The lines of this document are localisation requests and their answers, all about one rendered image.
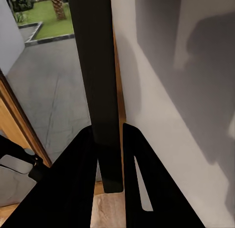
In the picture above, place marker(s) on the poster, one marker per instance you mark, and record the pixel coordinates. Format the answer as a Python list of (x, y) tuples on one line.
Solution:
[(93, 28)]

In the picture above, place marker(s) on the door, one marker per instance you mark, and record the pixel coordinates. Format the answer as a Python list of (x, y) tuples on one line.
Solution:
[(43, 104)]

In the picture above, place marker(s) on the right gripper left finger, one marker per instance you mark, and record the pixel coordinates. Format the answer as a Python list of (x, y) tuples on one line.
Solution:
[(63, 198)]

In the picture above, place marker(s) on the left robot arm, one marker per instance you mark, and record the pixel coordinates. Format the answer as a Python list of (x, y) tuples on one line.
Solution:
[(21, 160)]

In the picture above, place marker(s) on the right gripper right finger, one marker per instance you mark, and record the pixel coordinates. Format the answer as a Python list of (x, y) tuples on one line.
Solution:
[(170, 207)]

